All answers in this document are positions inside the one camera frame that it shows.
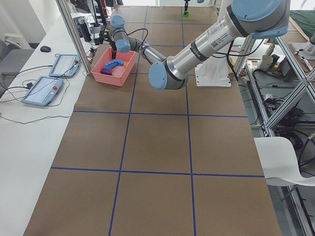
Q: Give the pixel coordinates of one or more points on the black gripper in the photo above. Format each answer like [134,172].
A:
[113,46]

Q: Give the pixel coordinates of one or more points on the green toy block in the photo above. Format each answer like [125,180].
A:
[185,14]

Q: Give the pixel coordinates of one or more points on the long blue toy block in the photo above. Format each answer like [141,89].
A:
[113,64]

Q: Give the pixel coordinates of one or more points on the purple toy block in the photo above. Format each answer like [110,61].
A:
[106,72]

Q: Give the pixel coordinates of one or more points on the pink plastic box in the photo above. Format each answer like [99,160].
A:
[113,71]

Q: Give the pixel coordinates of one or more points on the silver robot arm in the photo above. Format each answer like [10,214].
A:
[259,18]

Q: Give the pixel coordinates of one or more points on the black water bottle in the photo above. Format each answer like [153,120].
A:
[84,30]

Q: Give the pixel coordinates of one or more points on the far teach pendant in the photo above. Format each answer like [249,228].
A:
[66,65]

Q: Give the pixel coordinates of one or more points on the teach pendant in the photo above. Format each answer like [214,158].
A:
[43,91]
[66,65]

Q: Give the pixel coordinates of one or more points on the black computer mouse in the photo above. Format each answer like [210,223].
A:
[45,49]

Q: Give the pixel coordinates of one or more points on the near teach pendant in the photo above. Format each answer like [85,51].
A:
[43,91]

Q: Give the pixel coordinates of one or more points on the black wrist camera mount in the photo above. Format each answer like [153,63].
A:
[103,36]

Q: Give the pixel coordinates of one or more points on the aluminium frame post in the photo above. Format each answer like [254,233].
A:
[71,28]

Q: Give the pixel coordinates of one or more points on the white pedestal column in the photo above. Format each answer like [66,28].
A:
[216,71]

